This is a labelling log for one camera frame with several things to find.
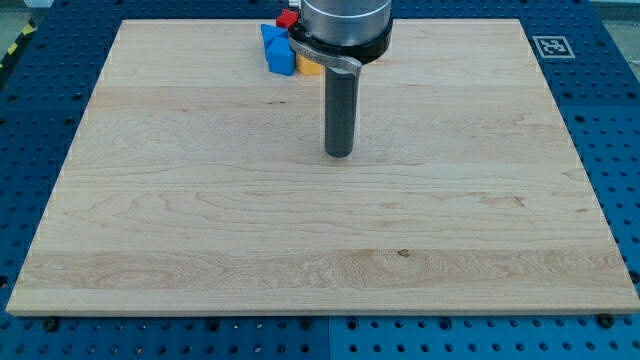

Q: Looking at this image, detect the blue pentagon block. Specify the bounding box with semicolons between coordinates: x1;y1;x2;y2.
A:
266;37;296;76

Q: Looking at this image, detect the yellow heart block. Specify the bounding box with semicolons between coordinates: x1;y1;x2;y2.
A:
296;54;324;76

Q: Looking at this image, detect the black bolt front right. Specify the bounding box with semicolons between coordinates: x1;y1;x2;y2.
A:
596;313;616;329

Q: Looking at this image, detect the black bolt front left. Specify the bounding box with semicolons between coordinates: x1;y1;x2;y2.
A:
42;317;59;332

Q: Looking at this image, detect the red block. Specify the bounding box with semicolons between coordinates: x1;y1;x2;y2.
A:
276;9;300;29

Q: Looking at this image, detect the white fiducial marker tag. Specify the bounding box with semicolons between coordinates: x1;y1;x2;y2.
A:
532;35;575;59

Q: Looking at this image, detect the black bolt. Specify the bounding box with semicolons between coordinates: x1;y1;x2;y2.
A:
596;313;616;329
42;317;59;332

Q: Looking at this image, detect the light wooden board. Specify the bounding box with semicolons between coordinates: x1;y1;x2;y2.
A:
7;19;639;317

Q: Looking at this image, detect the dark grey cylindrical pointer rod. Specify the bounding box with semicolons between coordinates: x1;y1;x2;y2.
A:
324;67;359;158

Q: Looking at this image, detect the blue triangle block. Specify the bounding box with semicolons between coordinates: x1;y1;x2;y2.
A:
260;24;288;53

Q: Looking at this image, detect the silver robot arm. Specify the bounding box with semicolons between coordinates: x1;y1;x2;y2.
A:
288;0;393;77

